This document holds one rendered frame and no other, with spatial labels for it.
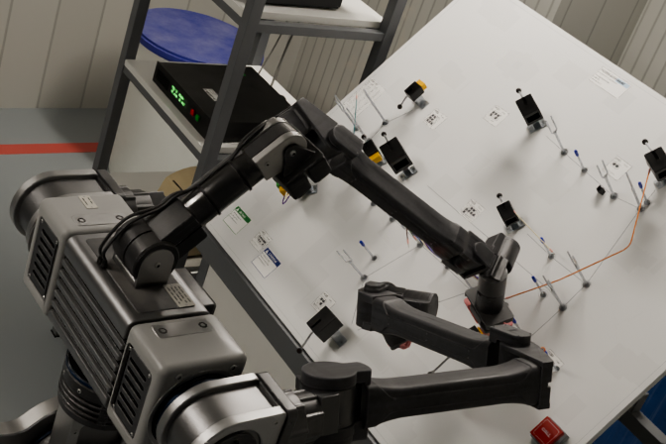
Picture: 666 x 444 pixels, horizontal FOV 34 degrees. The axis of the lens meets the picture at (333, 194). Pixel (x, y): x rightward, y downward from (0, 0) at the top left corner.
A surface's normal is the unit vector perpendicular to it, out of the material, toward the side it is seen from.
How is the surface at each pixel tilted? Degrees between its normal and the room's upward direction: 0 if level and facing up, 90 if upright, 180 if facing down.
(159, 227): 44
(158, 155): 94
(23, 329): 0
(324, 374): 24
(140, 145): 94
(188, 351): 0
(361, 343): 50
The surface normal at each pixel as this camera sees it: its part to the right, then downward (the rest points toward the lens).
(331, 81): -0.77, 0.05
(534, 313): -0.41, -0.52
